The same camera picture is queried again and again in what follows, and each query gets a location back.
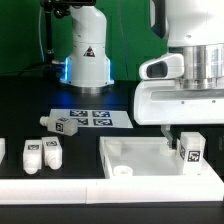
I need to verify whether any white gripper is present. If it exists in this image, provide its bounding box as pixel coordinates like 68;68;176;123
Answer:
134;80;224;148

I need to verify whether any white square tabletop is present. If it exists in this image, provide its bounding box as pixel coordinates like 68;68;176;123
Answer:
99;137;181;179

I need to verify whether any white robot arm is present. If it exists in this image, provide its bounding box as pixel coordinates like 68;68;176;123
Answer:
61;0;224;138

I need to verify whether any white obstacle fence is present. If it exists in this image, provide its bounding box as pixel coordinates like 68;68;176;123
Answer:
0;166;224;205

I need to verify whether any fiducial tag sheet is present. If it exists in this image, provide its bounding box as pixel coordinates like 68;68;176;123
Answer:
50;109;133;128

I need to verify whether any white block at left edge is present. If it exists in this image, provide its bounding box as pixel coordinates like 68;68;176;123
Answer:
0;138;5;164

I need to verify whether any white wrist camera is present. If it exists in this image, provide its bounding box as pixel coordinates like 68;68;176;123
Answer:
139;53;184;80

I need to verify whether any black camera stand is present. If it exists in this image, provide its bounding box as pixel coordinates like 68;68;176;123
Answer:
40;0;96;63

